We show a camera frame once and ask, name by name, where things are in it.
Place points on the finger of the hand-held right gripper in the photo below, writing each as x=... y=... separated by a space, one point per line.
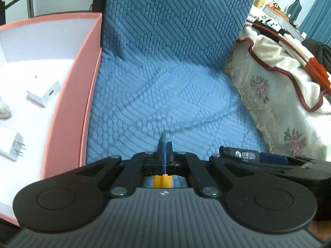
x=272 y=158
x=274 y=170

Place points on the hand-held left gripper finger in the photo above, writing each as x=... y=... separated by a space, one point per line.
x=169 y=157
x=163 y=157

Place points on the black usb stick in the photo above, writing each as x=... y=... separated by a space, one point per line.
x=240 y=154

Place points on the pink cardboard box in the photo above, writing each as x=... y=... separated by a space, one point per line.
x=72 y=103

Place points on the thick white wall charger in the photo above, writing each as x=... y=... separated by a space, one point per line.
x=10 y=143

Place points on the white fluffy scrunchie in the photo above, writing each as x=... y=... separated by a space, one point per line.
x=4 y=108

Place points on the person's right forearm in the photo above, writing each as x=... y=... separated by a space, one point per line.
x=316 y=228

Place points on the floral lace cloth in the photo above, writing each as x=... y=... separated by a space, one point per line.
x=271 y=100

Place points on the blue textured sofa cover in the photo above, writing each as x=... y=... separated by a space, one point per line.
x=165 y=69

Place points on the cream blanket with red trim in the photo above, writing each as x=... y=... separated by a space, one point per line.
x=281 y=49

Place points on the dark clothing pile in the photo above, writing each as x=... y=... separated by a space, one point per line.
x=320 y=53

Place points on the white desk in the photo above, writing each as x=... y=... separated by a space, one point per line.
x=280 y=15

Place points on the blue-grey office chair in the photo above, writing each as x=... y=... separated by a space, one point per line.
x=294 y=9

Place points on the blue curtain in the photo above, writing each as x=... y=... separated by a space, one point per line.
x=319 y=10

